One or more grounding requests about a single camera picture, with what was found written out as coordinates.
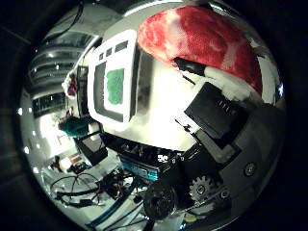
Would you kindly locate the green knitted toy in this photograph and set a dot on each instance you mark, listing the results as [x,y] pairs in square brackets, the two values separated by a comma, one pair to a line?
[115,86]

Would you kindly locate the black device with white lettering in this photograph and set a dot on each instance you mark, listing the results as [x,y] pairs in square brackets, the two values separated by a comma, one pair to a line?
[147,153]

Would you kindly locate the red plush steak toy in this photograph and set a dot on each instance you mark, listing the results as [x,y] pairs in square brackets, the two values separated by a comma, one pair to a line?
[205,38]

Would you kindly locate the black framed monitor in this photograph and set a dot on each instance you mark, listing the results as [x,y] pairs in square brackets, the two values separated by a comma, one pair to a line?
[91,149]

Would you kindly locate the white plastic container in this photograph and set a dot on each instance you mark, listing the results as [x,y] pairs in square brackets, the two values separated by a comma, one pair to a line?
[128,54]

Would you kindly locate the person in teal shirt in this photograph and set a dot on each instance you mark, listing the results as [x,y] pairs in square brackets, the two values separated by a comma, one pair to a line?
[77,126]

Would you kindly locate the teal box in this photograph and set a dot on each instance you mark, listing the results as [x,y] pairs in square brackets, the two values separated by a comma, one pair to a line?
[139,170]

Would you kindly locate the dark window panel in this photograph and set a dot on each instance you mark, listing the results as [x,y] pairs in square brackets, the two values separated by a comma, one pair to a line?
[48,104]

